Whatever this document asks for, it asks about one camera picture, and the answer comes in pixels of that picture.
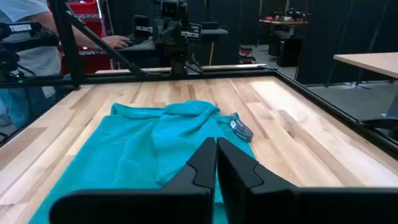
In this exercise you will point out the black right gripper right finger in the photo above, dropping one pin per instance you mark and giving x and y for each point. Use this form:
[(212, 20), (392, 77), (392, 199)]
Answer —
[(248, 193)]

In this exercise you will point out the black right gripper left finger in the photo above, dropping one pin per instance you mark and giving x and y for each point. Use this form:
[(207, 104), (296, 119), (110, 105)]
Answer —
[(186, 202)]

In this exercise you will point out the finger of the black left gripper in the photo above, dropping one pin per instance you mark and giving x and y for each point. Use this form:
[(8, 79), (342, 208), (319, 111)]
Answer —
[(181, 34), (168, 34)]

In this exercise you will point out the teal microfibre towel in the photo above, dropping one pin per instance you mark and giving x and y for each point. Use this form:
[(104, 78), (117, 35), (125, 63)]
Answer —
[(130, 149)]

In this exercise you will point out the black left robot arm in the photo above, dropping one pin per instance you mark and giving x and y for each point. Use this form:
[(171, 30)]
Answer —
[(178, 62)]

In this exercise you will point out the person's forearm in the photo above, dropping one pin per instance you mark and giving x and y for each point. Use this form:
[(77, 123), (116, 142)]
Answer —
[(90, 39)]

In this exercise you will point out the person's hand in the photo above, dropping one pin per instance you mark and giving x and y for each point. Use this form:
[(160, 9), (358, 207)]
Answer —
[(116, 41)]

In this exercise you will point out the dark grey desk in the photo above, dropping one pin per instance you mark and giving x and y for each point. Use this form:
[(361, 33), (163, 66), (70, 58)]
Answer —
[(214, 31)]

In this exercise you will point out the red tool cabinet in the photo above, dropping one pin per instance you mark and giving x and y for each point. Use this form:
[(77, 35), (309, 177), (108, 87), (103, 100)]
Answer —
[(93, 62)]

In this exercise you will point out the red floor equipment box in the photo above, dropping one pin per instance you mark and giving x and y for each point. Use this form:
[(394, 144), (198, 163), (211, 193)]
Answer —
[(245, 57)]

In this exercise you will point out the distant wooden workbench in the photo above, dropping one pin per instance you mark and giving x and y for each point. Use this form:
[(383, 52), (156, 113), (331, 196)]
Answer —
[(283, 22)]

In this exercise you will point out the person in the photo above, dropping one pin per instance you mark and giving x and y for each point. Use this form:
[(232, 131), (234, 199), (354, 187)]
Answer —
[(40, 62)]

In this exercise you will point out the black cabinet under workbench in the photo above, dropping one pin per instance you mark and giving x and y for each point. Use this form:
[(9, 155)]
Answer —
[(289, 53)]

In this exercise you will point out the black partition panel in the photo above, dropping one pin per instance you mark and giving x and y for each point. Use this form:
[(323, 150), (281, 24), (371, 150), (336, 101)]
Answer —
[(326, 37)]

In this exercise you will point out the light wooden table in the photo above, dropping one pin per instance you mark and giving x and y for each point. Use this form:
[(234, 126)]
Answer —
[(373, 62)]

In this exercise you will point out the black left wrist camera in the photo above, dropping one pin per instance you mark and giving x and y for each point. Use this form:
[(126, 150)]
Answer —
[(169, 9)]

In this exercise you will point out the black aluminium table frame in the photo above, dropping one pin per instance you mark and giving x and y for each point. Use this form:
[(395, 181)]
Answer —
[(233, 73)]

